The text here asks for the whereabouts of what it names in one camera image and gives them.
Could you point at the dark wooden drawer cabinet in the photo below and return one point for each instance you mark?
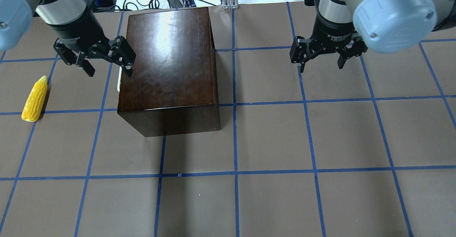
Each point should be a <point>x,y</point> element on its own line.
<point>174,86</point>

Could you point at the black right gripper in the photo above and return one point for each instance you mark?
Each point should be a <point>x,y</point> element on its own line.
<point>330,33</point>

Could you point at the yellow corn cob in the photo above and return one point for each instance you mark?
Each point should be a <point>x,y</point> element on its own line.
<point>35,101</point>

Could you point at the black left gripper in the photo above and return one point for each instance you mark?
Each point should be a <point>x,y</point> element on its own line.
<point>77,34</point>

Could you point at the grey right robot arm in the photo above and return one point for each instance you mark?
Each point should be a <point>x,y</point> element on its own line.
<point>388,26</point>

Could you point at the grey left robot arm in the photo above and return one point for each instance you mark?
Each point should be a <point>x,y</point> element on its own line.
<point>16,17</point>

